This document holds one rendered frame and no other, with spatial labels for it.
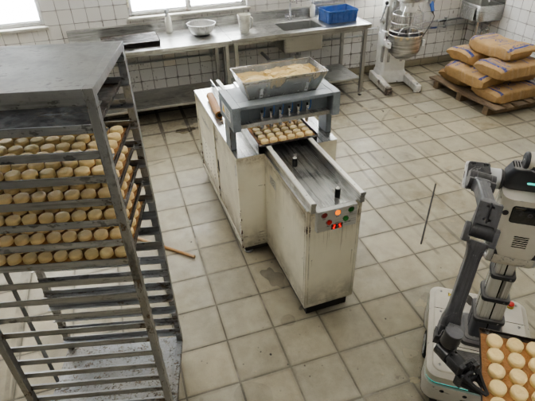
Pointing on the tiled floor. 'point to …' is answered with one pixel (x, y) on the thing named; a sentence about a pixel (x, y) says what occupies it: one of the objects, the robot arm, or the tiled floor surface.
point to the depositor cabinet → (242, 171)
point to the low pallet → (481, 98)
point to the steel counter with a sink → (282, 36)
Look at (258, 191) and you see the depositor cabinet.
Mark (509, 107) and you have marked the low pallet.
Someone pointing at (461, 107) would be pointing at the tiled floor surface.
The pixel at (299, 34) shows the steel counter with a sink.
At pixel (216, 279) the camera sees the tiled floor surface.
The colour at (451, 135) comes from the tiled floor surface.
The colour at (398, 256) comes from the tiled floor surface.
